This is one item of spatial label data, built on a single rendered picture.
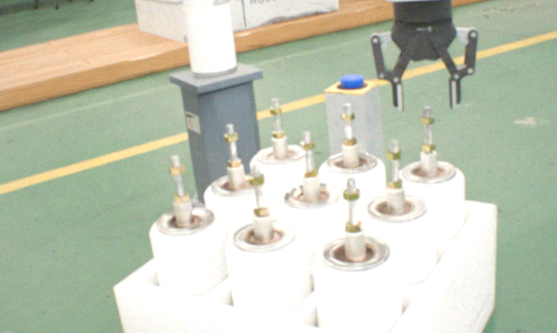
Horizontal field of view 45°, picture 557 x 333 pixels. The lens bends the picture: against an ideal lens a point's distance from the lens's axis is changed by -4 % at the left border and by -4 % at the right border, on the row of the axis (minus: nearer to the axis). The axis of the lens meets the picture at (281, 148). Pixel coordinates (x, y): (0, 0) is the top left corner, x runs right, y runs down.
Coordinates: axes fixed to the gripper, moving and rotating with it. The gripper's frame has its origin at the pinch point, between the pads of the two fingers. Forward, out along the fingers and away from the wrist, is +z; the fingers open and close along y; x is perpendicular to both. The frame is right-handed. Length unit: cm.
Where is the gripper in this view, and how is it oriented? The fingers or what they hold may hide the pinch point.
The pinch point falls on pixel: (426, 98)
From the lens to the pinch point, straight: 92.7
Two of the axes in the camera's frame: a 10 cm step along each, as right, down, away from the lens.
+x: -1.3, 3.6, -9.3
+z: 1.0, 9.3, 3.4
